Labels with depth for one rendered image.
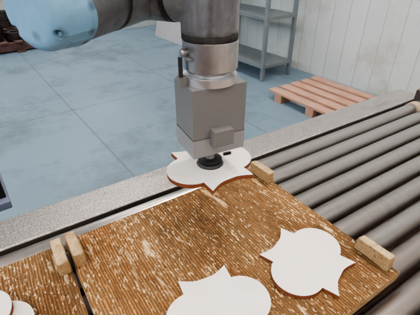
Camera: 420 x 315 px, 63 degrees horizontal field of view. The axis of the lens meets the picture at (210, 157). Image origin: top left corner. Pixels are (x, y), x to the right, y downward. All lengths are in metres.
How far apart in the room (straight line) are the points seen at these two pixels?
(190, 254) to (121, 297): 0.12
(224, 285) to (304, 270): 0.12
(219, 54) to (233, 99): 0.07
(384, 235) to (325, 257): 0.15
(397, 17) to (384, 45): 0.28
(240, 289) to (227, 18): 0.36
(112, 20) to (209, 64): 0.12
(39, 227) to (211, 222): 0.32
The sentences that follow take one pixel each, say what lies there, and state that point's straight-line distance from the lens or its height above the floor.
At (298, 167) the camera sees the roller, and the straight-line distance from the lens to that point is 0.83.
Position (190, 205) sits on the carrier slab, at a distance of 0.66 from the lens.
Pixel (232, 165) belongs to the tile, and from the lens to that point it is 0.54.
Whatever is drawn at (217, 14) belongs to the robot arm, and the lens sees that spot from 0.43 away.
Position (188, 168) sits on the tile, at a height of 1.06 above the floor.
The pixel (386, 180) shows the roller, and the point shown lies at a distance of 0.85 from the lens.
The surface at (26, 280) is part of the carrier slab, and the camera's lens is 0.60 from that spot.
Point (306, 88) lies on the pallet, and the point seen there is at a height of 0.10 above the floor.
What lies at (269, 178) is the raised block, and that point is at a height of 0.95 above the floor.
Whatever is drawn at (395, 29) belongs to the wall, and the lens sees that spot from 3.94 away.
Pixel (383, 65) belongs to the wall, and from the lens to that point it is 4.03.
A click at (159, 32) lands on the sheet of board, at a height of 0.07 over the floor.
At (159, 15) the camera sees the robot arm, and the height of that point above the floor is 1.28.
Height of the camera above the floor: 1.36
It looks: 32 degrees down
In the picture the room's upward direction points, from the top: straight up
